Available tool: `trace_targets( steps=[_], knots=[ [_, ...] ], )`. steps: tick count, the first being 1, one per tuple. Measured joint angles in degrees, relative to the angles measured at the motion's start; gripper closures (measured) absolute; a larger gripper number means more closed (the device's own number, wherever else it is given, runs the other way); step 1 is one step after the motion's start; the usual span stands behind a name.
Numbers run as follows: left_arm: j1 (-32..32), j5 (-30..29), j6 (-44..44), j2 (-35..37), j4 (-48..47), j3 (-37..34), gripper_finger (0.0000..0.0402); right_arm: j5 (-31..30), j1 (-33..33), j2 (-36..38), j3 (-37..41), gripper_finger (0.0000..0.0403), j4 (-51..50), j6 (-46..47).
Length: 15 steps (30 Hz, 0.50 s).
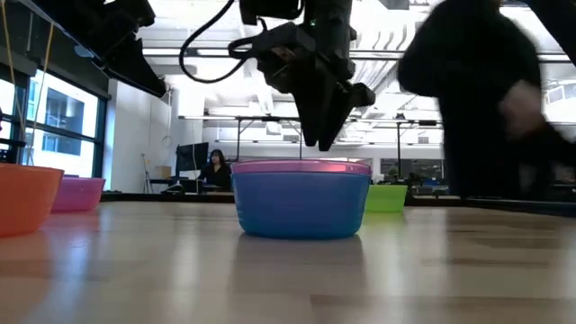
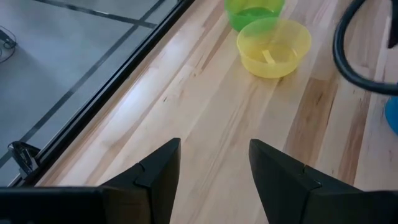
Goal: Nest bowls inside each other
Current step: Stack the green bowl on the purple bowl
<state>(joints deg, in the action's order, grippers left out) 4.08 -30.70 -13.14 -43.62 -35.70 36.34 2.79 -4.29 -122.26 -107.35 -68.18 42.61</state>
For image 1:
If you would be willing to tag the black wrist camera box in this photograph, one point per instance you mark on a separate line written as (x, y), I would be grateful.
(270, 9)

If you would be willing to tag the black computer monitor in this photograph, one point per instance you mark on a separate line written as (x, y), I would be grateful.
(192, 156)

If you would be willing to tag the black overhead beam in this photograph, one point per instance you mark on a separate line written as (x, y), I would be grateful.
(198, 54)

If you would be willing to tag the black table edge rail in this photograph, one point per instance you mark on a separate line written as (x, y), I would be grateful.
(157, 197)

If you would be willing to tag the person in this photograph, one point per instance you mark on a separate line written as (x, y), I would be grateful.
(218, 176)
(472, 67)

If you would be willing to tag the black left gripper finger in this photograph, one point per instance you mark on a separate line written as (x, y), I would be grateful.
(137, 67)

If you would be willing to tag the black workstation frame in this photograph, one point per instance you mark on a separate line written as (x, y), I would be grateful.
(238, 139)
(398, 148)

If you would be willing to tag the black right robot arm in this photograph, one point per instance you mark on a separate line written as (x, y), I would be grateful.
(333, 22)

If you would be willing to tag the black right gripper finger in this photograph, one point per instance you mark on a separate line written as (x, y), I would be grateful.
(339, 112)
(312, 117)

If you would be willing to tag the person's hand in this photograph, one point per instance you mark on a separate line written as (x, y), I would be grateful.
(522, 110)

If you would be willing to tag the green plastic bowl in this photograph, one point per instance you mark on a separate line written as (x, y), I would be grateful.
(387, 199)

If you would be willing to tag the purple plastic bowl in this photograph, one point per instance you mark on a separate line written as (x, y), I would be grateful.
(300, 167)

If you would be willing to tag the blue plastic bowl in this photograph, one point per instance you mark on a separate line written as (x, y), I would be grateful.
(300, 207)

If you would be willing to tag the orange plastic bowl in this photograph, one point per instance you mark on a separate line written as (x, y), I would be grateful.
(24, 198)

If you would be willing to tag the large window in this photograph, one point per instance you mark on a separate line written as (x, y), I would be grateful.
(63, 130)

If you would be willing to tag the pink plastic bowl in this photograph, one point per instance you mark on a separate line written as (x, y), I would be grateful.
(81, 194)

